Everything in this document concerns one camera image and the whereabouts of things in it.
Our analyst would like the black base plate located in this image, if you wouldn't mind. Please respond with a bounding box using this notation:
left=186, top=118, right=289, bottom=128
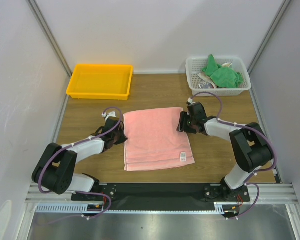
left=72, top=182, right=251, bottom=211

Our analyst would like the corner aluminium post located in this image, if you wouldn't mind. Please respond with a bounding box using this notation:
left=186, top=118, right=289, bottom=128
left=26, top=0, right=73, bottom=78
left=247, top=0, right=293, bottom=74

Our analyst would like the white plastic basket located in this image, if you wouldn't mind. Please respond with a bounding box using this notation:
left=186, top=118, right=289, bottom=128
left=185, top=54, right=252, bottom=96

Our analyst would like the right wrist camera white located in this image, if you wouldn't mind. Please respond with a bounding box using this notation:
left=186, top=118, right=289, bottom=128
left=186, top=97, right=196, bottom=106

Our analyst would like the white cable duct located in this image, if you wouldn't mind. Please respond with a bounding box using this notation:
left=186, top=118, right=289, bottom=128
left=214, top=201, right=240, bottom=215
left=36, top=203, right=104, bottom=214

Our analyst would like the aluminium frame rail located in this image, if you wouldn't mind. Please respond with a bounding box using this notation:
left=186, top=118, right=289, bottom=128
left=24, top=182, right=299, bottom=204

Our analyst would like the pink towel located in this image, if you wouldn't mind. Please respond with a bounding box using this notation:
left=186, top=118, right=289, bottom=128
left=123, top=107, right=195, bottom=172

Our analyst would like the green towel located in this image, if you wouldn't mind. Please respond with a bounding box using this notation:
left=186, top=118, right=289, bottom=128
left=202, top=54, right=244, bottom=89

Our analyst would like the left corner aluminium post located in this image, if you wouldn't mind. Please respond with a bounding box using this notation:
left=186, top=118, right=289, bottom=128
left=26, top=0, right=73, bottom=78

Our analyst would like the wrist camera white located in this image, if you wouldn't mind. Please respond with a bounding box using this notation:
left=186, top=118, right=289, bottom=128
left=101, top=111, right=117, bottom=121
left=186, top=97, right=196, bottom=106

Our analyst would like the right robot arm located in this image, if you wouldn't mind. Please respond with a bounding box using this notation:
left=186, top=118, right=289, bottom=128
left=177, top=101, right=275, bottom=202

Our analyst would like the white cable duct left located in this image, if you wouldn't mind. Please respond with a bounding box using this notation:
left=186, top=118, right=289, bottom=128
left=36, top=203, right=104, bottom=214

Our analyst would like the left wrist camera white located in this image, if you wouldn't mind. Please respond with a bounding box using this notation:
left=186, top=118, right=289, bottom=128
left=101, top=111, right=117, bottom=121

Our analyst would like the right corner aluminium post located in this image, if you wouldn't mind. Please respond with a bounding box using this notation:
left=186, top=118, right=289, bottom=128
left=247, top=0, right=293, bottom=74

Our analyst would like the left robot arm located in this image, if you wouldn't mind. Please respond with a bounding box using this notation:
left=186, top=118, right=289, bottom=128
left=31, top=116, right=128, bottom=200

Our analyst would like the white patterned towel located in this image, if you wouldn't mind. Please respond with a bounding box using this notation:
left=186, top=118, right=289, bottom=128
left=198, top=70, right=220, bottom=89

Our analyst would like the white cable duct right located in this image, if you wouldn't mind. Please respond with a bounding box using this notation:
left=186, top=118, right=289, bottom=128
left=214, top=201, right=240, bottom=215

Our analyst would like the yellow plastic tray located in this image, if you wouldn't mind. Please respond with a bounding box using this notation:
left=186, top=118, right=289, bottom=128
left=66, top=64, right=134, bottom=101

